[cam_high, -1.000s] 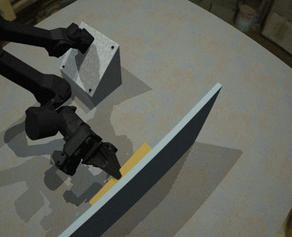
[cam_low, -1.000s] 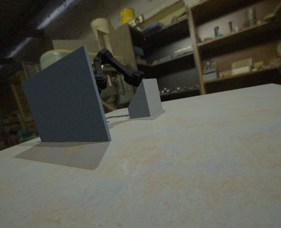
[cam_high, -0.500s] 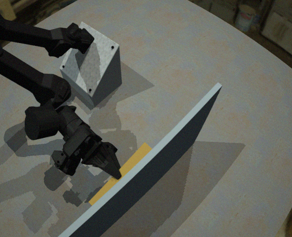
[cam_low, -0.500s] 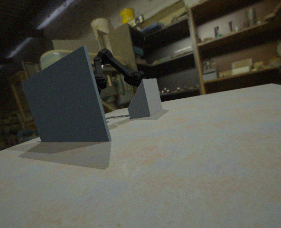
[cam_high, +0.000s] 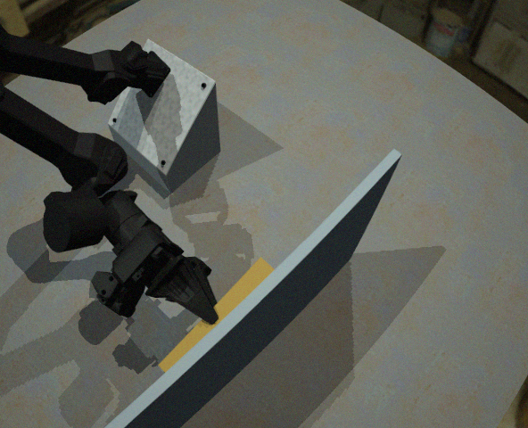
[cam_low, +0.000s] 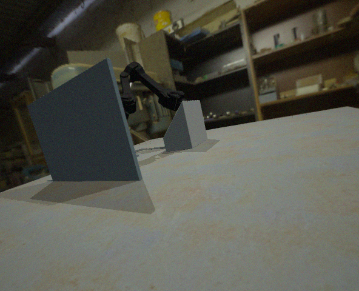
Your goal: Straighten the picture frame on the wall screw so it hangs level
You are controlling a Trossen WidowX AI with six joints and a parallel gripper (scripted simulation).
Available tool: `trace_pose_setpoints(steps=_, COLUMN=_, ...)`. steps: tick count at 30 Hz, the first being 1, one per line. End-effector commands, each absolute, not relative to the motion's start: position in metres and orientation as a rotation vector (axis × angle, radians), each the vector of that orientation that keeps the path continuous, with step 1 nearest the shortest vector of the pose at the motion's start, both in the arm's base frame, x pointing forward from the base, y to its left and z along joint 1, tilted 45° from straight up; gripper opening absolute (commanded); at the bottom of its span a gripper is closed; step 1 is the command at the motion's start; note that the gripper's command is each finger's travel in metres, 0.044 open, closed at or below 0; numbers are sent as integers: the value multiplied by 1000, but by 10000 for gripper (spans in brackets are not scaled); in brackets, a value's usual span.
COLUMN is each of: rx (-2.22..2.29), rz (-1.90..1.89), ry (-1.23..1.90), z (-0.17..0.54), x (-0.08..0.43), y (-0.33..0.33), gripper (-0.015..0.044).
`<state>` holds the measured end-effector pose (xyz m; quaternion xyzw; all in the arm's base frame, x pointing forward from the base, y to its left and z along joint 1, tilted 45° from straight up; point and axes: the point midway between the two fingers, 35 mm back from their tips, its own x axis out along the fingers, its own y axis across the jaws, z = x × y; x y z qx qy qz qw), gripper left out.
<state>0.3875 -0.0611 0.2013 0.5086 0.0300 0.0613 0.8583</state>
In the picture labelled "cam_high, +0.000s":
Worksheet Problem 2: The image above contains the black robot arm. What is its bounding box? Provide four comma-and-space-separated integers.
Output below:
0, 24, 170, 317

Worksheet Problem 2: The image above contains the dark grey flat panel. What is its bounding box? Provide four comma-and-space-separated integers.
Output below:
105, 148, 402, 428

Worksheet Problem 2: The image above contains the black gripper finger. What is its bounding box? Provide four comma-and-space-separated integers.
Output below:
165, 264, 218, 308
145, 255, 219, 325

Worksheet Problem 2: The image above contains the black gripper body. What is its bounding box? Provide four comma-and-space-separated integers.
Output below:
112, 213, 184, 290

